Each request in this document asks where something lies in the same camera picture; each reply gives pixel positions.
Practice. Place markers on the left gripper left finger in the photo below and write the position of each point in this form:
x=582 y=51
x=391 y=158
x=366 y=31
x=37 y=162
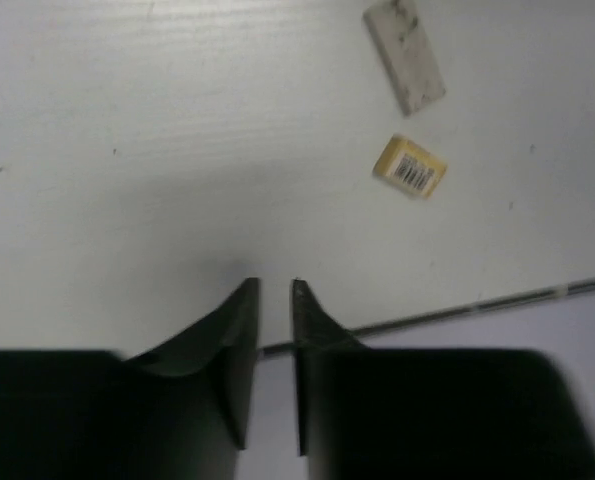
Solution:
x=177 y=411

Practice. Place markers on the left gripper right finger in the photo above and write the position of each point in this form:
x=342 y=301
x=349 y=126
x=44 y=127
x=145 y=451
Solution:
x=451 y=413

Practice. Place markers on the yellow eraser with barcode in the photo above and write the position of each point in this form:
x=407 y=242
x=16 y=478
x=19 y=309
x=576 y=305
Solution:
x=409 y=167

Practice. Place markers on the white eraser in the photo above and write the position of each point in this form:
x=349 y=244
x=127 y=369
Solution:
x=404 y=48

